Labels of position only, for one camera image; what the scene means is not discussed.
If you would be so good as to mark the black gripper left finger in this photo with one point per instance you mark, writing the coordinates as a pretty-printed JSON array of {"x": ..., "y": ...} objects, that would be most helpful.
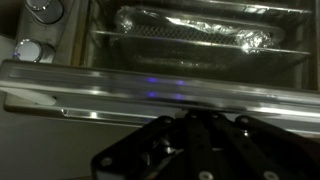
[{"x": 149, "y": 153}]

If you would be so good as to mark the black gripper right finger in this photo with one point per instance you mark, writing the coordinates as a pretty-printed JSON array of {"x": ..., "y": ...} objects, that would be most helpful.
[{"x": 263, "y": 151}]

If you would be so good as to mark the oven glass door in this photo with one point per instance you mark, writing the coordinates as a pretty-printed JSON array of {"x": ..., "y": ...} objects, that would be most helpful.
[{"x": 133, "y": 99}]

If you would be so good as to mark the silver toaster oven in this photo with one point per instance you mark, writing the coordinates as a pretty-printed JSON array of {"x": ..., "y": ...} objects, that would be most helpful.
[{"x": 82, "y": 33}]

